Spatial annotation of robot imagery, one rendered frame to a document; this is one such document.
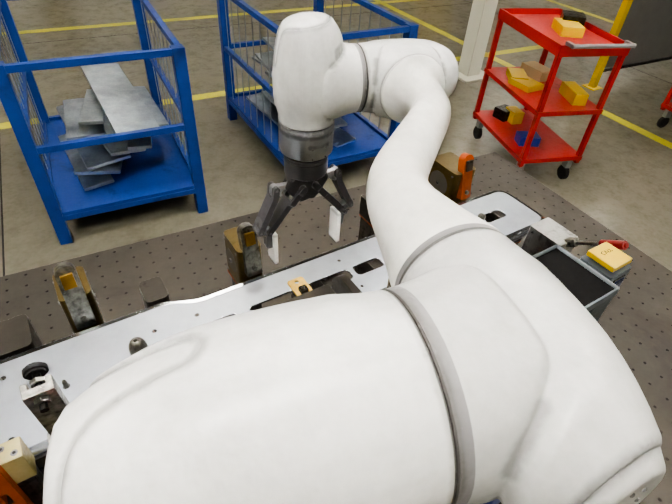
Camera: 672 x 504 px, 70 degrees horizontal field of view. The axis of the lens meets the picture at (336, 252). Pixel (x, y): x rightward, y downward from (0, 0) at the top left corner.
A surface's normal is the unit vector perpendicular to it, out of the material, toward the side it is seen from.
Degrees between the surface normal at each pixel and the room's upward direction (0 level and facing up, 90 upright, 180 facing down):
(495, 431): 52
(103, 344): 0
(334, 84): 87
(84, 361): 0
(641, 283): 0
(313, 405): 22
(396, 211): 47
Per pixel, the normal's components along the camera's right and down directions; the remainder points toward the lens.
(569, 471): -0.19, -0.07
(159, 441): -0.14, -0.44
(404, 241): -0.81, -0.43
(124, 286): 0.06, -0.75
